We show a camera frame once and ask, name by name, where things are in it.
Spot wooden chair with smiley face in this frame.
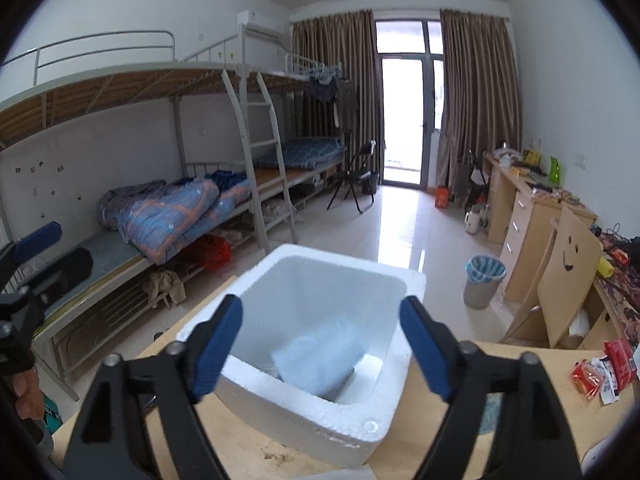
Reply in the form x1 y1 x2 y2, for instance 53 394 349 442
500 205 604 348

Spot glass balcony door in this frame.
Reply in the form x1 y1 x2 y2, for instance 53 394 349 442
374 19 446 191

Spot wooden desk with drawers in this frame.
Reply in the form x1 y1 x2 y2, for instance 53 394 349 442
482 152 598 303

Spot white air conditioner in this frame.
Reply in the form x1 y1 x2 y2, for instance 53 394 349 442
236 9 281 38

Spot blue checked bedding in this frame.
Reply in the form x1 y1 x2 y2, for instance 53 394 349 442
252 137 348 171

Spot teal box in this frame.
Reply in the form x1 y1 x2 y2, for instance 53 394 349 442
42 395 63 431

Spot dark hanging clothes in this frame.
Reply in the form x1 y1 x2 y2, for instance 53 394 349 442
306 74 360 133

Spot black folding chair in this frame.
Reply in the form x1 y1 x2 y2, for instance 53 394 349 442
326 140 381 215

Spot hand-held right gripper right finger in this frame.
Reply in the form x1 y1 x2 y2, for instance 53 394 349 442
399 295 583 480

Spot grey metal bed ladder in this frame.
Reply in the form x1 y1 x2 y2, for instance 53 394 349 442
220 67 301 252

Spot white and blue packet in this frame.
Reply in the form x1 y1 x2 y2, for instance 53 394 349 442
597 370 623 405

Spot red plastic bag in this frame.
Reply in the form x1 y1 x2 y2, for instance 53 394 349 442
190 234 233 272

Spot white foam box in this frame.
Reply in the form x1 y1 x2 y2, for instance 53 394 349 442
175 244 427 463

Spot grey trash bin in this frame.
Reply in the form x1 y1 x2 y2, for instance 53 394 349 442
462 255 507 310

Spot grey-blue mattress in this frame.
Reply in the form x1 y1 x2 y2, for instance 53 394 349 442
45 232 146 311

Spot beige crumpled cloth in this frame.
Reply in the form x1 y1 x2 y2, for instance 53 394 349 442
142 269 188 308

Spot blue plaid quilt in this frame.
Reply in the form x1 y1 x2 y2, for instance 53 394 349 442
97 172 253 266

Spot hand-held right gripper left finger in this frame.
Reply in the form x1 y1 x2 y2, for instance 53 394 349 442
62 294 244 480

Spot light blue pack in box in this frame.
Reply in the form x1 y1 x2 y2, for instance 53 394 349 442
270 312 373 401

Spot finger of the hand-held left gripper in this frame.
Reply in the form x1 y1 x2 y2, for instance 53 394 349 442
20 247 94 306
0 221 64 281

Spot grey metal bunk bed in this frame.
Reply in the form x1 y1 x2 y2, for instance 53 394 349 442
0 30 301 406
235 22 353 211

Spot person's left hand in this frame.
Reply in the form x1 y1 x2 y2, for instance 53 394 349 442
11 366 46 423

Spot patterned desk cloth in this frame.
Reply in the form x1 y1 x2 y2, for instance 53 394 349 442
595 232 640 341

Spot red snack packet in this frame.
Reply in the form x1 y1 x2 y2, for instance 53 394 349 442
571 360 606 400

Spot brown striped curtain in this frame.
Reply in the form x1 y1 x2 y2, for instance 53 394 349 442
439 9 523 196
291 9 377 141

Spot red and white packet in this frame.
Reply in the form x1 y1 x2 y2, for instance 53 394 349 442
602 339 638 391

